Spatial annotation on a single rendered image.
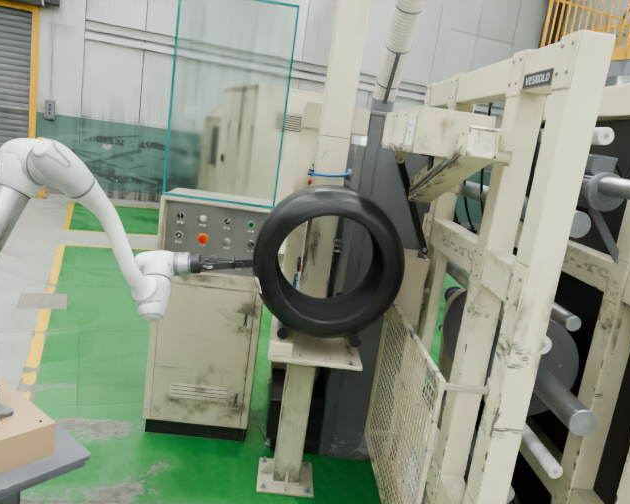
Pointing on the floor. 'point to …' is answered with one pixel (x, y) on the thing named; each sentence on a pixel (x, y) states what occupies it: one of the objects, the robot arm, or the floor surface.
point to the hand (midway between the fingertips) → (244, 263)
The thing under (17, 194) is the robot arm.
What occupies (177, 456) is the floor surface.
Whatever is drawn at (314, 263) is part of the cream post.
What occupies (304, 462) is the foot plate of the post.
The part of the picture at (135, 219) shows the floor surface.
